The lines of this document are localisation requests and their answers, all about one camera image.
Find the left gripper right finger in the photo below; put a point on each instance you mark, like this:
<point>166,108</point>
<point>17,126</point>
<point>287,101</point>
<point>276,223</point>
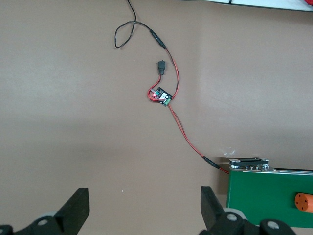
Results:
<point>211,210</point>

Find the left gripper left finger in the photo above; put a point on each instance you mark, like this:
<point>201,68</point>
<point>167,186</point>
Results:
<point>73,210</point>

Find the orange cylinder white print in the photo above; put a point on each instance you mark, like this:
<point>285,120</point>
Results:
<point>305,202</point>

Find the green conveyor belt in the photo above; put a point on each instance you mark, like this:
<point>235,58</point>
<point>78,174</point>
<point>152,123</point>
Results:
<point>264,195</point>

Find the small green circuit board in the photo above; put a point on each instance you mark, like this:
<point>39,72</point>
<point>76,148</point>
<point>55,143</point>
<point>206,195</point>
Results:
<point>162,96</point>

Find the small black inline switch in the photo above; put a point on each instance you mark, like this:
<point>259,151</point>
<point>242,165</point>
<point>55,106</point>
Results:
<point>161,66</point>

